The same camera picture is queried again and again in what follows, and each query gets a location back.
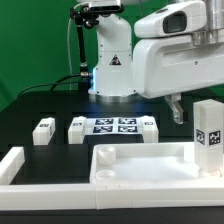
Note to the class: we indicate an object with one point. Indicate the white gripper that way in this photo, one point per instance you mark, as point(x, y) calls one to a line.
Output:
point(174, 65)

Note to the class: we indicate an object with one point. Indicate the white desk tabletop tray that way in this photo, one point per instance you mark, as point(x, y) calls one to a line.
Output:
point(161, 163)

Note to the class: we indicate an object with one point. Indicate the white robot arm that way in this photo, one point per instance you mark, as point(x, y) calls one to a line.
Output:
point(113, 79)

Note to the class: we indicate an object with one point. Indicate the fiducial marker base sheet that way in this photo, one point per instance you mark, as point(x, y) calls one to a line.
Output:
point(114, 125)

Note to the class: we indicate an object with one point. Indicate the white U-shaped obstacle fence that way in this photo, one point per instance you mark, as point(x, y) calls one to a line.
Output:
point(79, 193)

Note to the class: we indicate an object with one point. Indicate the black camera on mount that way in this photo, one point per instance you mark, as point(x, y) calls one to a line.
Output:
point(105, 6)

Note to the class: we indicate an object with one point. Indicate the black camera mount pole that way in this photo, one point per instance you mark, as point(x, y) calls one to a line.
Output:
point(82, 46)

